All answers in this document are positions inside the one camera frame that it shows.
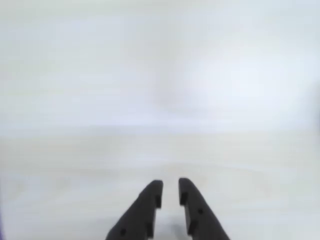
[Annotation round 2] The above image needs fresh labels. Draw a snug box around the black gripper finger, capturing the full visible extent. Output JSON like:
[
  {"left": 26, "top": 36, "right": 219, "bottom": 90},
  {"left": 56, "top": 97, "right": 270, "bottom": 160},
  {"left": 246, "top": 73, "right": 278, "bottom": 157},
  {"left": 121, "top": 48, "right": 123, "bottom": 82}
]
[
  {"left": 178, "top": 177, "right": 231, "bottom": 240},
  {"left": 104, "top": 179, "right": 164, "bottom": 240}
]

